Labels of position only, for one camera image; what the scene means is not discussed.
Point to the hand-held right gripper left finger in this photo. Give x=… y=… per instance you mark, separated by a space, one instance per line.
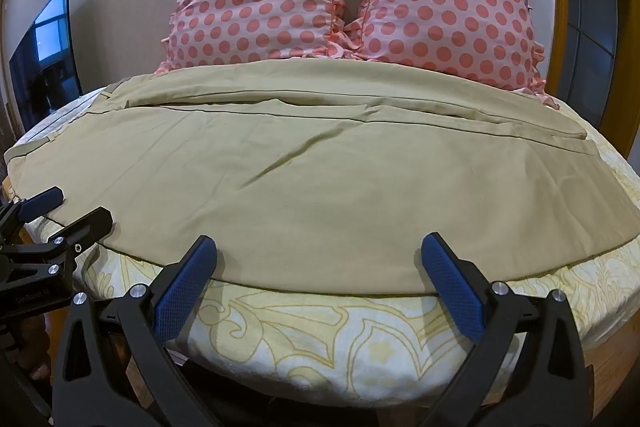
x=181 y=283

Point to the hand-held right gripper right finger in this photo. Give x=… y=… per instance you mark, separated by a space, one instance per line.
x=451 y=279

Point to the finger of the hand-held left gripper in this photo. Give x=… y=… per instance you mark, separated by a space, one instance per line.
x=44 y=200
x=90 y=223

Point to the olive green sheet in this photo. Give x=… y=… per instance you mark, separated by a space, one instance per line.
x=310 y=187

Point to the black television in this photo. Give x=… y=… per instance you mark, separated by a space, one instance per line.
x=47 y=57

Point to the yellow floral bed sheet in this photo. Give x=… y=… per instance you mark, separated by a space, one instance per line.
x=320 y=347

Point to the wooden framed glass door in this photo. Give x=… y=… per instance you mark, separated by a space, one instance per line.
x=587 y=7

